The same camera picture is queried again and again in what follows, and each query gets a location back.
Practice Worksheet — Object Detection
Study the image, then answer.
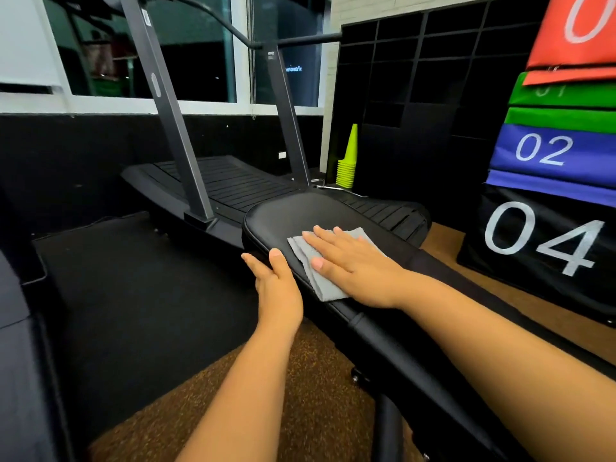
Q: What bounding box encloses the blue soft plyo box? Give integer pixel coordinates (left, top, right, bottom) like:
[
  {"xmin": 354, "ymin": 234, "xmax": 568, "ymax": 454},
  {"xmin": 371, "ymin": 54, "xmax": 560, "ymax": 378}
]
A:
[{"xmin": 485, "ymin": 123, "xmax": 616, "ymax": 209}]

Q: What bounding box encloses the white roller blind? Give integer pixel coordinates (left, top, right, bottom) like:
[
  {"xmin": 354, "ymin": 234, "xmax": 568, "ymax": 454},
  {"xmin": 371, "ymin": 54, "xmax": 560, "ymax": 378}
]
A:
[{"xmin": 0, "ymin": 0, "xmax": 66, "ymax": 95}]

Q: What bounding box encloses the black cubby shelf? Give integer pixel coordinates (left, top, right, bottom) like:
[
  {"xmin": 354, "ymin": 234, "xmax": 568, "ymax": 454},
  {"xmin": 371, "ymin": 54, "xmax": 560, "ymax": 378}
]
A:
[{"xmin": 326, "ymin": 0, "xmax": 552, "ymax": 227}]

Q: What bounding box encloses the grey cleaning cloth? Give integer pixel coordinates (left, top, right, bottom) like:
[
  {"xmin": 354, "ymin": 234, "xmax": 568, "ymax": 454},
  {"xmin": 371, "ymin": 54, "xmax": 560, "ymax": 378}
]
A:
[{"xmin": 287, "ymin": 227, "xmax": 387, "ymax": 303}]

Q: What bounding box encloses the person's right hand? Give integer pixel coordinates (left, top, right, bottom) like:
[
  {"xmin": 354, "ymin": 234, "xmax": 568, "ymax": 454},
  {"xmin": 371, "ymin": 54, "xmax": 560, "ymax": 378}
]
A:
[{"xmin": 302, "ymin": 225, "xmax": 420, "ymax": 312}]

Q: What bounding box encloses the black curved treadmill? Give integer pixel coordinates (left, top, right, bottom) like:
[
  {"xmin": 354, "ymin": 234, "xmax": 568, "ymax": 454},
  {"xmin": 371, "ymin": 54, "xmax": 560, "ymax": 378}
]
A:
[{"xmin": 103, "ymin": 0, "xmax": 432, "ymax": 250}]

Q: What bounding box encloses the black soft plyo box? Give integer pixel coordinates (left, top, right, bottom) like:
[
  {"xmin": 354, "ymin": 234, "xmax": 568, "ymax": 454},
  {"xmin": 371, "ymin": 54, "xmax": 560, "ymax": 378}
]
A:
[{"xmin": 457, "ymin": 184, "xmax": 616, "ymax": 328}]

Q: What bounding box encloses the white-framed glass window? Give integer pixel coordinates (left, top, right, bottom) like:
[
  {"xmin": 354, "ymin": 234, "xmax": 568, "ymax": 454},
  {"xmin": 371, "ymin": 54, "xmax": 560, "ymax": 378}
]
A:
[{"xmin": 0, "ymin": 0, "xmax": 334, "ymax": 116}]

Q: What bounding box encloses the black padded workout bench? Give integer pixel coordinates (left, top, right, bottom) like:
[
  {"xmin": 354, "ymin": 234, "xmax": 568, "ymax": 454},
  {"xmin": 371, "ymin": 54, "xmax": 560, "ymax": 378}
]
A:
[{"xmin": 242, "ymin": 189, "xmax": 616, "ymax": 462}]

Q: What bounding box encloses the red soft plyo box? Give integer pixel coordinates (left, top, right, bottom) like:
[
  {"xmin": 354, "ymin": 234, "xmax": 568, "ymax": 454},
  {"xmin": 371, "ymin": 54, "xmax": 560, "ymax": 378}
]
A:
[{"xmin": 522, "ymin": 0, "xmax": 616, "ymax": 86}]

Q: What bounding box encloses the person's left hand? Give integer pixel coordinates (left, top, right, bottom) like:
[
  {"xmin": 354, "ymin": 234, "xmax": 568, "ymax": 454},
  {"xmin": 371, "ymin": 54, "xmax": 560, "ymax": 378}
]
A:
[{"xmin": 241, "ymin": 248, "xmax": 304, "ymax": 333}]

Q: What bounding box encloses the person's left forearm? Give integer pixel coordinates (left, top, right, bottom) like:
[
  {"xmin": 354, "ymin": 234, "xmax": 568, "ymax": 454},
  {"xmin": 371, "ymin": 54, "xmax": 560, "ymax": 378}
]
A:
[{"xmin": 175, "ymin": 324, "xmax": 300, "ymax": 462}]

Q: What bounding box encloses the green soft plyo box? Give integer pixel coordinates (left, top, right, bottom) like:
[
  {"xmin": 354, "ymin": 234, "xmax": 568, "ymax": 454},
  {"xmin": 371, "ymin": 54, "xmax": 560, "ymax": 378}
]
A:
[{"xmin": 503, "ymin": 71, "xmax": 616, "ymax": 135}]

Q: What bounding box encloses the black rubber floor mat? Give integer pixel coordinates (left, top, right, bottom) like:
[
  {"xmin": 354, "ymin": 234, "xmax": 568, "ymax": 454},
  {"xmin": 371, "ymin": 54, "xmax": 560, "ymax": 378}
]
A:
[{"xmin": 32, "ymin": 211, "xmax": 261, "ymax": 450}]

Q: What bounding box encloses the person's right forearm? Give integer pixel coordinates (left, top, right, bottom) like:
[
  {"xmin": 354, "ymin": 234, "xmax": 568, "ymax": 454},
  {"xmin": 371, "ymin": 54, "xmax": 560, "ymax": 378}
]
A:
[{"xmin": 398, "ymin": 274, "xmax": 616, "ymax": 462}]

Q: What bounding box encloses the stack of yellow-green cones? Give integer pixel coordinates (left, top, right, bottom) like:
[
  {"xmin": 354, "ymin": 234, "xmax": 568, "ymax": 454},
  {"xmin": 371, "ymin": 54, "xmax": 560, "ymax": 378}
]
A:
[{"xmin": 335, "ymin": 123, "xmax": 359, "ymax": 189}]

